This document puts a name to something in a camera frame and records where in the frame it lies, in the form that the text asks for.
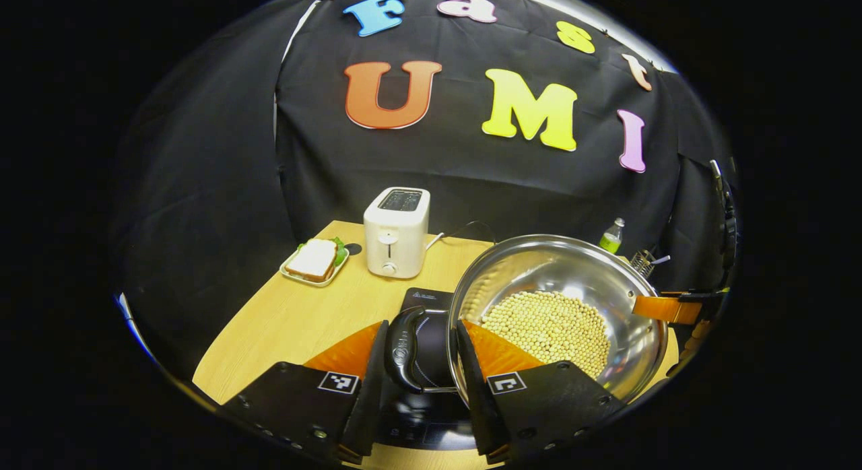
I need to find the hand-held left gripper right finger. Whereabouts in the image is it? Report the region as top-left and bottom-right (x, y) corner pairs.
(456, 320), (630, 465)

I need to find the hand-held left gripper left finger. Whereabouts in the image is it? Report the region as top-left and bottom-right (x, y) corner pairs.
(219, 320), (390, 465)

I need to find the black induction cooktop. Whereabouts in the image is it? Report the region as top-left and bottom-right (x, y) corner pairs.
(374, 288), (479, 452)

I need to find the stainless steel pot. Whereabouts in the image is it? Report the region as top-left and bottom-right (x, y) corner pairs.
(384, 234), (671, 407)

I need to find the green drink bottle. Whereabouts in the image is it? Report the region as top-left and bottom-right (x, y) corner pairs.
(599, 217), (626, 254)

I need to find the heap of soybeans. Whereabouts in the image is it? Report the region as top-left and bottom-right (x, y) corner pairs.
(479, 292), (612, 380)

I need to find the pale green sandwich plate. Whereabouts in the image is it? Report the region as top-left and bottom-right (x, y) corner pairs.
(279, 238), (351, 288)

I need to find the sandwich with lettuce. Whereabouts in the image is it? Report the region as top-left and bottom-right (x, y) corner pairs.
(286, 238), (347, 283)

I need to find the white toaster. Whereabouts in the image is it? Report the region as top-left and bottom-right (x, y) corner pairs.
(363, 187), (432, 279)

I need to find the black power cable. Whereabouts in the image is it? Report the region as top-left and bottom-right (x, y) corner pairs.
(441, 220), (497, 246)

